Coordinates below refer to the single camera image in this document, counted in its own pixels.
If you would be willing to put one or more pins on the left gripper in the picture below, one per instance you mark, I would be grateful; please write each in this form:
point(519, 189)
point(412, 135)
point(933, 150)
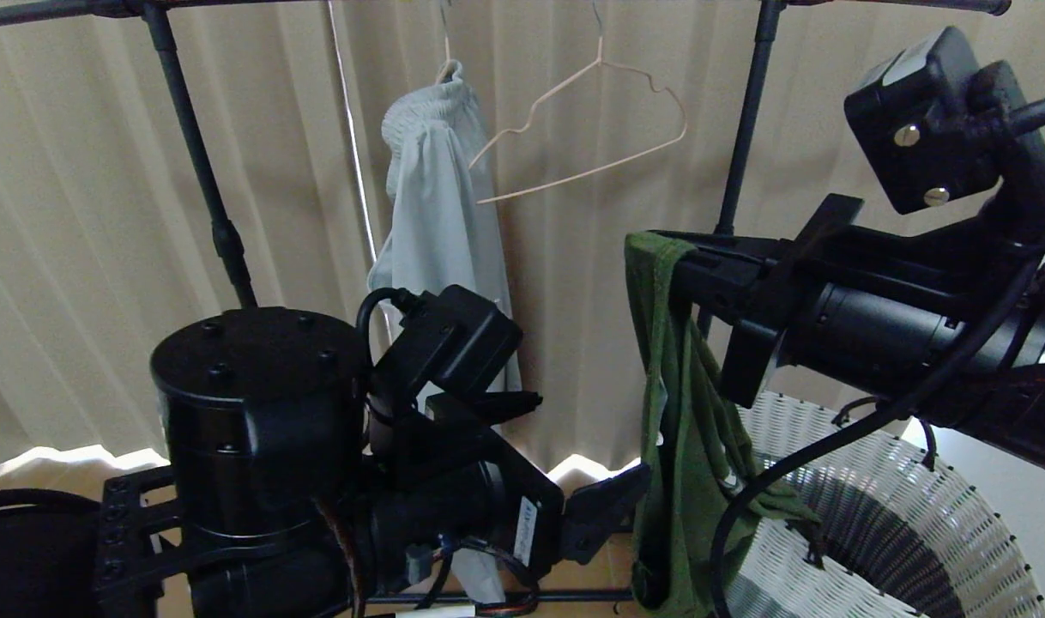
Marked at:
point(454, 506)

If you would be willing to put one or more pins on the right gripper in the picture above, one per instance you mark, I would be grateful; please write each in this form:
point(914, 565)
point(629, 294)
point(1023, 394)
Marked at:
point(874, 335)

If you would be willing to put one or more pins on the green garment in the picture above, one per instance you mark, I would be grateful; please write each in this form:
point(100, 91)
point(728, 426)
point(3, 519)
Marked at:
point(677, 446)

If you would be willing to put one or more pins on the pale grey shorts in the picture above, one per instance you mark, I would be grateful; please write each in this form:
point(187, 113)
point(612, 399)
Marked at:
point(437, 215)

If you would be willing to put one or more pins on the pink clothes hanger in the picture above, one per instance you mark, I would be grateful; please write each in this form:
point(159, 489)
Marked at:
point(446, 43)
point(574, 171)

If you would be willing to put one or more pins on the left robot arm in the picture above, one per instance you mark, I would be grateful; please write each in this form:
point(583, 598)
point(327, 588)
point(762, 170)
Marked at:
point(256, 386)

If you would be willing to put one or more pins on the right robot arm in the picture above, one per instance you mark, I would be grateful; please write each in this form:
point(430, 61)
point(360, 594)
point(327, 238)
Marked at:
point(1037, 412)

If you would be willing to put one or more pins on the white laundry basket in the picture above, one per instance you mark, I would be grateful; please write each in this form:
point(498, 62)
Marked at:
point(797, 558)

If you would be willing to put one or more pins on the black clothes rack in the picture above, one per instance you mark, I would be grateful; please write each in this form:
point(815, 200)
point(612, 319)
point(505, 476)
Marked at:
point(192, 154)

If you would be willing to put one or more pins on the beige curtain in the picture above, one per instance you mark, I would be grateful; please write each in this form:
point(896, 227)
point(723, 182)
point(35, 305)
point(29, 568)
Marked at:
point(76, 215)

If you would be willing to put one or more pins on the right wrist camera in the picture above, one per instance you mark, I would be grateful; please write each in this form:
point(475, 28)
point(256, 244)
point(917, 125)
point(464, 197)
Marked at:
point(934, 120)

